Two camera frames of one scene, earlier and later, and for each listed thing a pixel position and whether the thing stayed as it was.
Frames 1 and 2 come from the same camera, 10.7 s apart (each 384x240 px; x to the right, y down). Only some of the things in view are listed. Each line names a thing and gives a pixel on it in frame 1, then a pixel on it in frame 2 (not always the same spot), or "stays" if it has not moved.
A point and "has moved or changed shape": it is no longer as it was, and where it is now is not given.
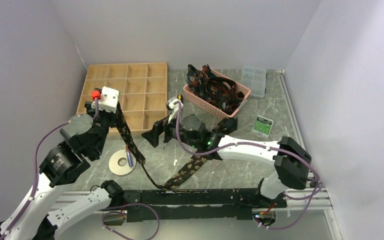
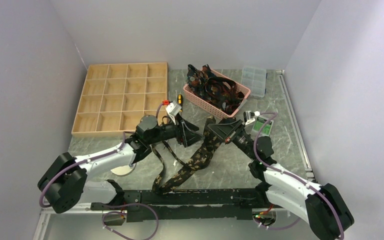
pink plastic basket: [218, 111] stays
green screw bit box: [262, 126] stays
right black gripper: [152, 135] to [227, 132]
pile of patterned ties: [222, 91] stays
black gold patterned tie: [228, 125] has moved or changed shape
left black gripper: [112, 115] to [186, 137]
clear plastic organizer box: [255, 79] stays
